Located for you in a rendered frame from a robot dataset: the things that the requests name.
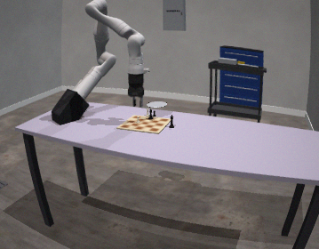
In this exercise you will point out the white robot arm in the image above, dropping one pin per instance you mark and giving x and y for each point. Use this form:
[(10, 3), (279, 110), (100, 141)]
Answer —
[(101, 36)]

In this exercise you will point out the brown and cream chessboard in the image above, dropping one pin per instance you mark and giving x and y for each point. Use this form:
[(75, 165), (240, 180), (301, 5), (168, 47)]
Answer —
[(155, 125)]

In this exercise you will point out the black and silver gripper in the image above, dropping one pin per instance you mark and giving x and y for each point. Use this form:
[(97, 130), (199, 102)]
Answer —
[(136, 80)]

